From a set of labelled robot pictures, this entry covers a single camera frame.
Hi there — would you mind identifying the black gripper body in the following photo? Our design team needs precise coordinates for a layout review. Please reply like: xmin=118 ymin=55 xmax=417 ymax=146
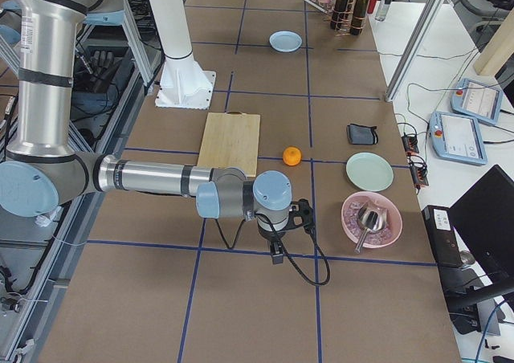
xmin=257 ymin=220 xmax=295 ymax=239

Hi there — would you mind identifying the orange mandarin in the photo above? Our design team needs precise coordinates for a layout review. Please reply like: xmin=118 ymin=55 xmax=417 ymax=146
xmin=282 ymin=146 xmax=302 ymax=166

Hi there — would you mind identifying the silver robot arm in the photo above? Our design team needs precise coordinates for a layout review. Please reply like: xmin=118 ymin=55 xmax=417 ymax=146
xmin=1 ymin=0 xmax=295 ymax=263

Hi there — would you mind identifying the light green plate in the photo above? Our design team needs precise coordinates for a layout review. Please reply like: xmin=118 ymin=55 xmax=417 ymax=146
xmin=346 ymin=152 xmax=394 ymax=192

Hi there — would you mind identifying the light blue plate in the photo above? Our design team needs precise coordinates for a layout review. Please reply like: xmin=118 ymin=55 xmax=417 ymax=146
xmin=269 ymin=31 xmax=303 ymax=53

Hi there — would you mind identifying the pink bowl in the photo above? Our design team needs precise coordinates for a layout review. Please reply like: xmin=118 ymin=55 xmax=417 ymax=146
xmin=341 ymin=191 xmax=402 ymax=253

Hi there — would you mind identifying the metal scoop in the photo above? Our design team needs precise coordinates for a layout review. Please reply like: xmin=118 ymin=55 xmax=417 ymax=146
xmin=355 ymin=202 xmax=388 ymax=253

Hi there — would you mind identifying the bamboo cutting board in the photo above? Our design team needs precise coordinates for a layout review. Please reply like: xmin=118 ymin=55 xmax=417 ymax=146
xmin=197 ymin=112 xmax=261 ymax=177

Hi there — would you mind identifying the folded grey cloth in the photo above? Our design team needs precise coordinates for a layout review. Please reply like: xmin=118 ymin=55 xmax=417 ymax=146
xmin=347 ymin=124 xmax=379 ymax=145

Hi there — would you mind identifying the black power strip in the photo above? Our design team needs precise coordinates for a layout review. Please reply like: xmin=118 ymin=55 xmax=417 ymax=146
xmin=402 ymin=134 xmax=429 ymax=191

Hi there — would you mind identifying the black computer box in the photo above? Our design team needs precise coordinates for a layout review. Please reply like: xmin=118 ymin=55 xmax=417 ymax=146
xmin=422 ymin=205 xmax=463 ymax=268

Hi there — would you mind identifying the blue teach pendant near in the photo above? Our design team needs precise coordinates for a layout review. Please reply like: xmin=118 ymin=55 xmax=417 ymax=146
xmin=429 ymin=112 xmax=487 ymax=165

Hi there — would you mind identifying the blue teach pendant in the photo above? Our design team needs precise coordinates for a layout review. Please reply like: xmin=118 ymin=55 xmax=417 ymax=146
xmin=429 ymin=112 xmax=487 ymax=165
xmin=451 ymin=78 xmax=504 ymax=125

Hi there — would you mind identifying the black monitor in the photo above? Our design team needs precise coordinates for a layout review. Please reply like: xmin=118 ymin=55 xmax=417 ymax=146
xmin=449 ymin=165 xmax=514 ymax=282

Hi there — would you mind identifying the dark wine bottle left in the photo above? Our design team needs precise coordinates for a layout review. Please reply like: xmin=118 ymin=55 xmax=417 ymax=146
xmin=330 ymin=0 xmax=349 ymax=30

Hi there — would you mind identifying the dark wine bottle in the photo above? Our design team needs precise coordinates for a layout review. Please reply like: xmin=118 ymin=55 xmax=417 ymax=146
xmin=349 ymin=0 xmax=369 ymax=36
xmin=330 ymin=0 xmax=349 ymax=30

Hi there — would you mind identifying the dark wine bottle right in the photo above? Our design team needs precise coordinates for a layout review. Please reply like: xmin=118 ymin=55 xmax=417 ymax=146
xmin=349 ymin=0 xmax=369 ymax=36

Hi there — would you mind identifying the blue teach pendant far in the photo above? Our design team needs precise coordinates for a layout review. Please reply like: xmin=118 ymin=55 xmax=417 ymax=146
xmin=451 ymin=78 xmax=504 ymax=125

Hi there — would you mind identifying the clear water bottle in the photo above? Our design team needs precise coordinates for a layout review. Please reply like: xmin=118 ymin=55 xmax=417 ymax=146
xmin=375 ymin=0 xmax=393 ymax=22

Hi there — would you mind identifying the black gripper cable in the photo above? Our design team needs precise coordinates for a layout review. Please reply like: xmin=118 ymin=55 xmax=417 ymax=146
xmin=214 ymin=214 xmax=331 ymax=287

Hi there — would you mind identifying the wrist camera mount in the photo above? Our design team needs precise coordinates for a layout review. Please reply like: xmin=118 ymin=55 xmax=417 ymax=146
xmin=288 ymin=198 xmax=316 ymax=233

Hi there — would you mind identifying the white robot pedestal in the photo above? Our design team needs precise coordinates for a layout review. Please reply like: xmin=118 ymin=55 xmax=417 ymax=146
xmin=149 ymin=0 xmax=216 ymax=110

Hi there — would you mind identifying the copper wire bottle rack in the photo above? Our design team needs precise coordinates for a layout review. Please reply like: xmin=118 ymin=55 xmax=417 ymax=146
xmin=335 ymin=0 xmax=356 ymax=35

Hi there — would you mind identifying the aluminium frame post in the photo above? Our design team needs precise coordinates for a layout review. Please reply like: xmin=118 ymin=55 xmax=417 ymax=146
xmin=385 ymin=0 xmax=445 ymax=102

